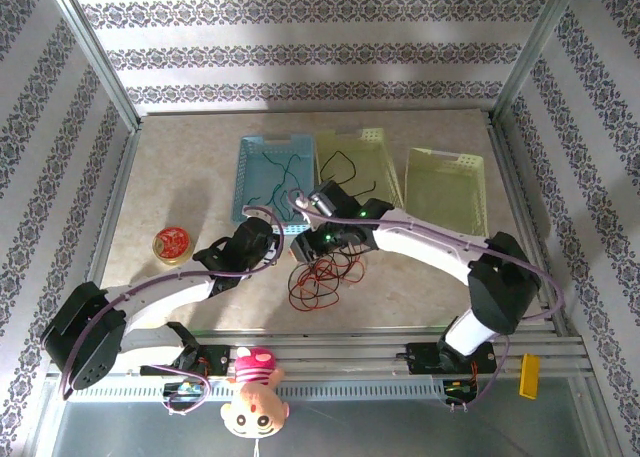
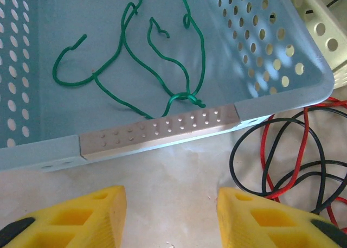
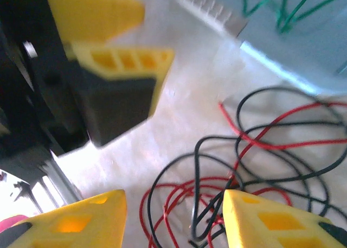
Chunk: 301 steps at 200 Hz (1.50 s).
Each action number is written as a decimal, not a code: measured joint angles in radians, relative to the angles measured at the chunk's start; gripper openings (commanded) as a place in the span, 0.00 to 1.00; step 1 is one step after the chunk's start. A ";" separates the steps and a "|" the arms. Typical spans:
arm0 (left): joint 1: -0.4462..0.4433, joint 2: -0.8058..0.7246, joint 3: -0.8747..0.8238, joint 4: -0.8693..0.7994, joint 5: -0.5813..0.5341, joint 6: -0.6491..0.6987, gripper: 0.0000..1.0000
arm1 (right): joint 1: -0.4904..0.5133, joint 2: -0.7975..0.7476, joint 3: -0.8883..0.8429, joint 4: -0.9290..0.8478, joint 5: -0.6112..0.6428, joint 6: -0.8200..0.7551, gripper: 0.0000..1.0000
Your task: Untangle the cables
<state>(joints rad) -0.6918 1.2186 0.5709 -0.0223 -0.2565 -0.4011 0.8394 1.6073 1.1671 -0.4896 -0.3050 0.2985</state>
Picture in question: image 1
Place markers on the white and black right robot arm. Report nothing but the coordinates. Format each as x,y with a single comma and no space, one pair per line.
425,242

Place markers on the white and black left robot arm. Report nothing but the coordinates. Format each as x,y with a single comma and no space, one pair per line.
165,297

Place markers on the blue perforated plastic basket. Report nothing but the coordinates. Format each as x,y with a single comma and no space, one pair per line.
255,177

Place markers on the red round tin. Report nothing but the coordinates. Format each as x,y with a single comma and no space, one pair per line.
172,243

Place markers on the yellow perforated plastic basket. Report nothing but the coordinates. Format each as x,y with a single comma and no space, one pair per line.
445,192
370,162

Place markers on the pink plush doll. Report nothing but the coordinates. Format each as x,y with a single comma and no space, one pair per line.
255,402

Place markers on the small circuit board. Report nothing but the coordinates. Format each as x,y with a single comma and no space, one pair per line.
182,388
457,389

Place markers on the grey metal panel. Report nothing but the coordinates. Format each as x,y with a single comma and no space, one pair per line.
400,432

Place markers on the yellow block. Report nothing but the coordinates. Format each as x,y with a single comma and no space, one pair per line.
530,377

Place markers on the aluminium extrusion frame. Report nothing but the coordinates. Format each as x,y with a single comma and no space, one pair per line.
325,352

